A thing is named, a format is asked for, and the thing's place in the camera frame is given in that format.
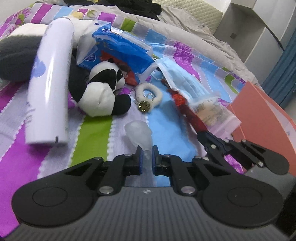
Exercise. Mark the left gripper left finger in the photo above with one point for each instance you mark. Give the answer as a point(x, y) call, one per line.
point(115, 172)

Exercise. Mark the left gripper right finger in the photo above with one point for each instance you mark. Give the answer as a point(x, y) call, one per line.
point(173, 167)

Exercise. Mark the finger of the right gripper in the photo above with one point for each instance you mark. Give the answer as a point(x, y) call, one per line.
point(249, 154)
point(210, 142)

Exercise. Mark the cotton pads plastic bag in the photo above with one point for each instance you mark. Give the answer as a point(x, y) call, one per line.
point(219, 120)

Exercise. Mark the clear plastic cup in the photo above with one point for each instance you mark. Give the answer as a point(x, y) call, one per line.
point(139, 134)

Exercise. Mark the red foil snack packet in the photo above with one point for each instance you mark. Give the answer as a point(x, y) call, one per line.
point(183, 107)

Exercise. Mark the blue surgical mask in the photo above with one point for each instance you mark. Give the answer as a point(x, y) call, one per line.
point(180, 80)

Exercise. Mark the small panda plush toy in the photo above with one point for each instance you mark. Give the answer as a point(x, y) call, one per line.
point(94, 90)

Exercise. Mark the blue tissue pack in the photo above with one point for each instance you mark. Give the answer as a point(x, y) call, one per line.
point(100, 42)

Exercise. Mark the pink cardboard box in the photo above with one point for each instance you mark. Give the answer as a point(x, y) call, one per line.
point(264, 122)

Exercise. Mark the striped colourful bed sheet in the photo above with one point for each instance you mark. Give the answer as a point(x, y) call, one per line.
point(21, 163)

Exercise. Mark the blue curtain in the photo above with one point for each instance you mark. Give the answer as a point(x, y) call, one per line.
point(280, 84)

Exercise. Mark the white spray can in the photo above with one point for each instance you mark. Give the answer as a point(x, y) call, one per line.
point(46, 121)

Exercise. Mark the grey duvet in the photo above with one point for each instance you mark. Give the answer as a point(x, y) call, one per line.
point(189, 41)

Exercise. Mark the grey wardrobe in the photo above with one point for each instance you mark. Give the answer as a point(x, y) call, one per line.
point(259, 32)

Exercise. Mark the cream quilted headboard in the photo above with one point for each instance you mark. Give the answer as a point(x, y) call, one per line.
point(203, 12)

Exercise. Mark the black clothes pile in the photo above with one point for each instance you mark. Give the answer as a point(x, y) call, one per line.
point(143, 8)

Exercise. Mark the grey penguin plush toy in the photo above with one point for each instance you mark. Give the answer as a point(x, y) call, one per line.
point(18, 52)

